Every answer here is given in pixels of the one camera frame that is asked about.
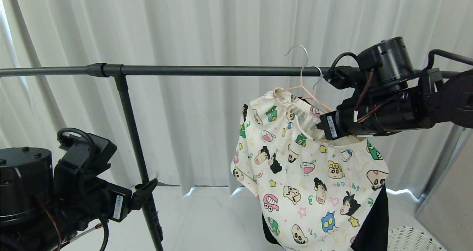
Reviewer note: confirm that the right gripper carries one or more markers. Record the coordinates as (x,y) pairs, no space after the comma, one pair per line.
(369,119)

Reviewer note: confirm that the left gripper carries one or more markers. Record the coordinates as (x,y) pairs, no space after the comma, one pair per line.
(107,203)

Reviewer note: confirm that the pink clothes hanger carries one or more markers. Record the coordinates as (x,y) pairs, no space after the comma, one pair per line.
(303,73)
(320,73)

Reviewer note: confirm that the cream printed garment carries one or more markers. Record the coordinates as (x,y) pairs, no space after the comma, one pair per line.
(314,177)

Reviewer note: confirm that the black garment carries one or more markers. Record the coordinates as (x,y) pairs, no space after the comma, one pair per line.
(373,225)

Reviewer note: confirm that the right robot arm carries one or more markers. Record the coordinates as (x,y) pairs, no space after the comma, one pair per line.
(388,62)

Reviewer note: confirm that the white laundry basket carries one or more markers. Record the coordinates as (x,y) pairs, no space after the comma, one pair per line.
(410,240)

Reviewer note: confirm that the black clothes rack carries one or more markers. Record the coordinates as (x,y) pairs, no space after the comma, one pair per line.
(221,70)

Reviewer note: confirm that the white curtain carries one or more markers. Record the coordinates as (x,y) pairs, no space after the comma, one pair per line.
(184,132)

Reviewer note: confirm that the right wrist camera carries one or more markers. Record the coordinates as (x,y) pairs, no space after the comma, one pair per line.
(343,77)

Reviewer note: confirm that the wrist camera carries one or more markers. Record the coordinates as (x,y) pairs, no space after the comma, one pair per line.
(343,77)
(88,155)

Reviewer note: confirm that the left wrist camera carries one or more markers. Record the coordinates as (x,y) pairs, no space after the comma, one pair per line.
(88,155)

